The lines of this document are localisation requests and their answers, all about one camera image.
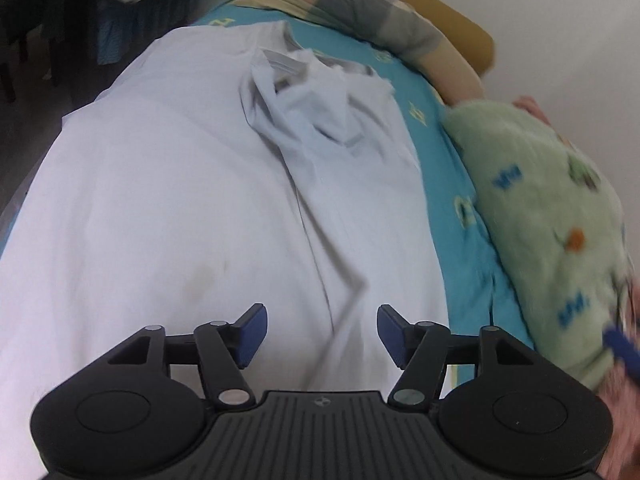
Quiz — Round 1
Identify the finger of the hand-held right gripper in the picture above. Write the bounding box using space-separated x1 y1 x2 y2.
602 327 640 356

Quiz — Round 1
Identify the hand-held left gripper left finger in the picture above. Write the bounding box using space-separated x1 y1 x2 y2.
107 303 269 407

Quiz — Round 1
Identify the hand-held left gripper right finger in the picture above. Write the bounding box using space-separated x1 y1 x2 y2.
376 304 533 407

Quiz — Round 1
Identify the white t-shirt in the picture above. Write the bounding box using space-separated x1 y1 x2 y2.
0 22 451 480

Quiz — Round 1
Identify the off-white garment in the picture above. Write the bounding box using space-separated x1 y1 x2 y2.
239 35 448 351

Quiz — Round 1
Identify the person's right forearm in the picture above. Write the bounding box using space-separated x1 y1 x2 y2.
597 360 640 480

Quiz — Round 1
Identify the green fleece blanket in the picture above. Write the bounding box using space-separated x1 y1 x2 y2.
442 100 640 392

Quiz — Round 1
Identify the teal printed bed sheet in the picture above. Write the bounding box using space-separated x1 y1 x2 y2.
192 0 538 396

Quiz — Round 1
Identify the pink cloth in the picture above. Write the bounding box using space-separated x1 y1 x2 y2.
512 94 556 126

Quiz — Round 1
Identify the plaid pillow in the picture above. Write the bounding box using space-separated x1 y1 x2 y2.
247 0 486 107

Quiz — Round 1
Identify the mustard bed headboard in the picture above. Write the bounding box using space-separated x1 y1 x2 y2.
270 0 496 77

